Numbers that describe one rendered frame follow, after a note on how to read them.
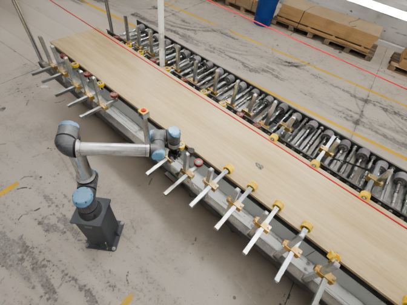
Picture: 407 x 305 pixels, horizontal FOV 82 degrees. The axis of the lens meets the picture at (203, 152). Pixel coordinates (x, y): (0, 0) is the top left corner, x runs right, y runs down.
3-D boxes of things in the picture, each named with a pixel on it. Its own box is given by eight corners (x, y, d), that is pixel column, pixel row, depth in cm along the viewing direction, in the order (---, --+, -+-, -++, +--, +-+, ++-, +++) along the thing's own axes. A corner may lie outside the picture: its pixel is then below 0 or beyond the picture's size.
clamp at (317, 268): (329, 286, 155) (334, 285, 151) (311, 271, 159) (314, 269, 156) (332, 278, 158) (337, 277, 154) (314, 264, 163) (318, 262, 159)
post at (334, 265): (303, 283, 178) (339, 268, 140) (300, 279, 179) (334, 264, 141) (305, 279, 179) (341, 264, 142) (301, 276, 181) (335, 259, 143)
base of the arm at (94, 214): (97, 222, 195) (94, 217, 188) (74, 219, 195) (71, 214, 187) (105, 201, 207) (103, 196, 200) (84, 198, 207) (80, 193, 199)
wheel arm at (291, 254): (277, 283, 152) (278, 282, 149) (272, 279, 153) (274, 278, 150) (308, 228, 178) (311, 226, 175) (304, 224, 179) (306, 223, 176)
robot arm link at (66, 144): (47, 149, 133) (166, 152, 152) (52, 133, 141) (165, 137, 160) (52, 161, 142) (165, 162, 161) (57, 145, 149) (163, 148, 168)
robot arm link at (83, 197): (76, 214, 188) (68, 204, 174) (79, 195, 198) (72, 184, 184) (96, 212, 190) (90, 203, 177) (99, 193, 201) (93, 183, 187)
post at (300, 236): (277, 259, 184) (304, 238, 147) (272, 255, 185) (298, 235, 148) (278, 255, 186) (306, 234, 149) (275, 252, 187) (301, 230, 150)
